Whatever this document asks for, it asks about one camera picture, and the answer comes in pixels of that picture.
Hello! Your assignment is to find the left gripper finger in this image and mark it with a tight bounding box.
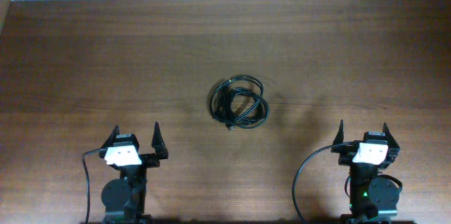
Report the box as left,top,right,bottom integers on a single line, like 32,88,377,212
101,125,120,149
152,122,167,154

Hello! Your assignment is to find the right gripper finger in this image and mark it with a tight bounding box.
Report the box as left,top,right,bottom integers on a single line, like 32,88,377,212
333,120,344,146
383,123,400,149

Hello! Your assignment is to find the black USB cable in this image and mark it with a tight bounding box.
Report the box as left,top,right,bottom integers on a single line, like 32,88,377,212
209,85,271,132

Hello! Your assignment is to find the thin black cable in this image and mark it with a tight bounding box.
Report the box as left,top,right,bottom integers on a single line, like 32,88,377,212
211,74,265,126

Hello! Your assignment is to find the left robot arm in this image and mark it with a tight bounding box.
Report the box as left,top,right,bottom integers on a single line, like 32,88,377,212
99,123,168,224

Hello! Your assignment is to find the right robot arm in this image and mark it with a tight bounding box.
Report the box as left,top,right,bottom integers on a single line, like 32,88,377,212
331,123,402,224

